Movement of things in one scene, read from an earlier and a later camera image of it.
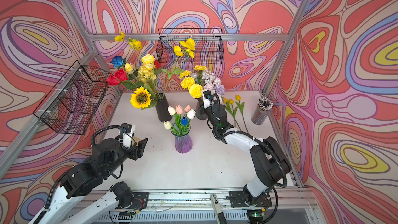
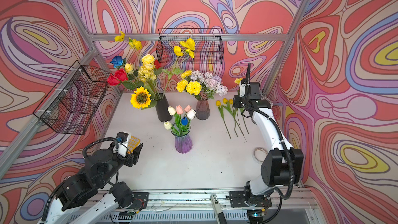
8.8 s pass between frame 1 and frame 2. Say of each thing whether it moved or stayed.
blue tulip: stayed
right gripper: moved
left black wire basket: stayed
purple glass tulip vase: stayed
